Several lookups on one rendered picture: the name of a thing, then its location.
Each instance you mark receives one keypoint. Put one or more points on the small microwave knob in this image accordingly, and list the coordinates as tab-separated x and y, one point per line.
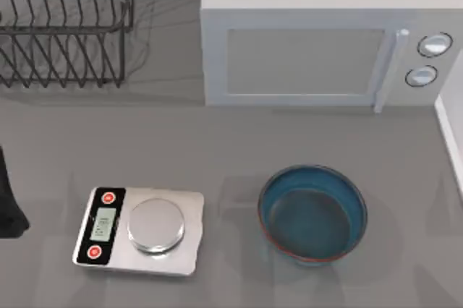
421	76

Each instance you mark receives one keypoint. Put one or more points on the microwave oven door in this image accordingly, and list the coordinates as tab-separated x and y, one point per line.
304	62

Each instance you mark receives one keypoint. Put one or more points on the blue bowl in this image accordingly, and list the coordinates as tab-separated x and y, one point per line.
313	214

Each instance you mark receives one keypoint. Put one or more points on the silver kitchen scale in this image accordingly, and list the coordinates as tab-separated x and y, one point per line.
144	235

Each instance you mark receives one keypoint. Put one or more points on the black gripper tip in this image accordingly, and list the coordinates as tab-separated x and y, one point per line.
8	210

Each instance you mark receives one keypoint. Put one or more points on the large microwave knob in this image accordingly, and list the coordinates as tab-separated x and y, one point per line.
435	45

